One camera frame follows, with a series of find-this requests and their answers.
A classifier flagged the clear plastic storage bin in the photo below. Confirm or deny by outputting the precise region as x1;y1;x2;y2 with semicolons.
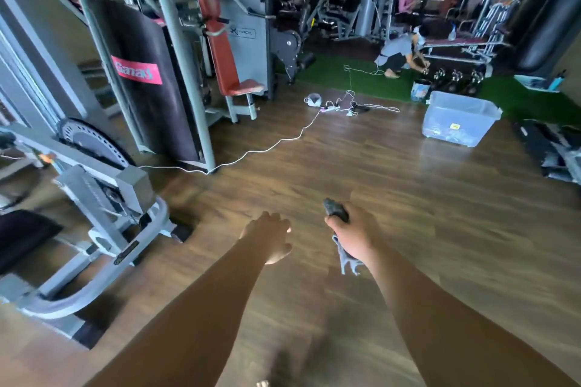
421;90;503;148

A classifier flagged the white extension cable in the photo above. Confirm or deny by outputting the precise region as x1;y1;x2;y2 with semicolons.
138;65;401;175

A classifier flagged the large black punching bag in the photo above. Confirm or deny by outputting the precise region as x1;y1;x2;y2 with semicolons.
492;0;581;76

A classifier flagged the small paint bucket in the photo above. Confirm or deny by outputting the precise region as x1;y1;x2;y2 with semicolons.
410;79;432;102

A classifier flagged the grey gym machine frame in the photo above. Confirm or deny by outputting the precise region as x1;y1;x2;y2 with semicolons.
59;0;218;173

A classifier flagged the red padded gym seat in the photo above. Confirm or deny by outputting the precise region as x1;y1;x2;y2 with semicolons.
196;0;266;122

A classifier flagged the person's right hand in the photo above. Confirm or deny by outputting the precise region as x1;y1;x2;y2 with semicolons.
324;202;386;262

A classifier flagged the person's left forearm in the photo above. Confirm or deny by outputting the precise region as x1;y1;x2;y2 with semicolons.
84;237;269;387

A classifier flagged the black punching bag pink label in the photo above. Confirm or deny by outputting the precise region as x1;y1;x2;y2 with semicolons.
93;0;202;163

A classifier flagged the black seat gym machine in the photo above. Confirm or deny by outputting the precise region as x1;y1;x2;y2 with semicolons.
311;0;370;42

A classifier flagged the person's left hand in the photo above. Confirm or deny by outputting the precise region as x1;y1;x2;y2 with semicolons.
239;211;293;266

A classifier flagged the grey weight stack machine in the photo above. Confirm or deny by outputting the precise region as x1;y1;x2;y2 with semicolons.
212;0;316;99

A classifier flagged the row of chrome dumbbells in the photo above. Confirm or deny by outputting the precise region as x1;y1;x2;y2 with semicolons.
429;67;485;96

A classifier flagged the grey seated gym machine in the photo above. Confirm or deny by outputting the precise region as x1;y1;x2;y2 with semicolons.
0;117;191;349

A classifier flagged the green artificial turf mat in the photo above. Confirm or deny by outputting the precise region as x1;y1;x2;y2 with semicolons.
277;53;581;126

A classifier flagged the red weight bench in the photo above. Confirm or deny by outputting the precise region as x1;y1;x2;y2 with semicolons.
420;1;518;76

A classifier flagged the grey cleaning cloth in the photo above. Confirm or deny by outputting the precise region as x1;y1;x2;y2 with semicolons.
322;198;364;276

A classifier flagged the black bags pile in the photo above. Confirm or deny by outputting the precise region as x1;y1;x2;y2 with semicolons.
513;119;581;185

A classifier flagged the person's right forearm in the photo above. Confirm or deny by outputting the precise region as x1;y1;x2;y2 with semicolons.
359;242;579;387

